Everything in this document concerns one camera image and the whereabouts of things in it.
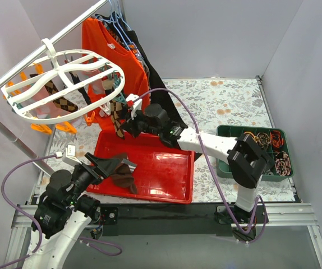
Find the brown ribbed sock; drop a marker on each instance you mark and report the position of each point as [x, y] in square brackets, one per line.
[120, 161]
[122, 177]

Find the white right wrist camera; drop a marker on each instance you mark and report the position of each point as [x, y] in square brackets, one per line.
[134, 103]

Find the green compartment box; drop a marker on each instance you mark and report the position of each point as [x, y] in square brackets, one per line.
[273, 141]

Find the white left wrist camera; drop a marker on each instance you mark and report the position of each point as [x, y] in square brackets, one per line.
[69, 156]

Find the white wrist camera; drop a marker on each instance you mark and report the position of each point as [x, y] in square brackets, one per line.
[69, 156]
[134, 103]

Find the aluminium frame rail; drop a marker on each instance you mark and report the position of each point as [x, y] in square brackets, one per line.
[286, 235]

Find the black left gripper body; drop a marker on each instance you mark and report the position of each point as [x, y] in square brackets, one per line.
[94, 169]

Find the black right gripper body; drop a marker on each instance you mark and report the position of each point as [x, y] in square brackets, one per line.
[133, 126]

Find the silver clothes rail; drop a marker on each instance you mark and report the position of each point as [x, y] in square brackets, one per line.
[30, 59]

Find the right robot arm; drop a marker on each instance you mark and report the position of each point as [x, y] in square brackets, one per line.
[245, 158]

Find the black hanging garment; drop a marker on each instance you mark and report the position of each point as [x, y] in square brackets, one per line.
[159, 97]

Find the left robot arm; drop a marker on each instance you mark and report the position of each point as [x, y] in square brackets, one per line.
[64, 210]

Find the floral table mat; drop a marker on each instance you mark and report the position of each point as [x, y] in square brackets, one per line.
[213, 102]

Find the red plastic tray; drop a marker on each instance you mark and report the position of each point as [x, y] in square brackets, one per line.
[162, 174]

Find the navy beige red sock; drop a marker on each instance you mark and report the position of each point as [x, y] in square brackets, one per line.
[107, 86]

